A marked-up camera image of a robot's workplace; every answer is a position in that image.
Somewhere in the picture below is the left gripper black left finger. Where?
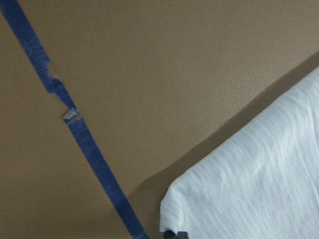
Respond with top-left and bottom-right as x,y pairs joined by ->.
163,231 -> 176,239

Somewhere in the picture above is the light blue button-up shirt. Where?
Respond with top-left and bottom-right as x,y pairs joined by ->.
159,70 -> 319,239

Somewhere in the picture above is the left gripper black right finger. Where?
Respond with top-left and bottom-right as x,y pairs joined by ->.
176,232 -> 188,239

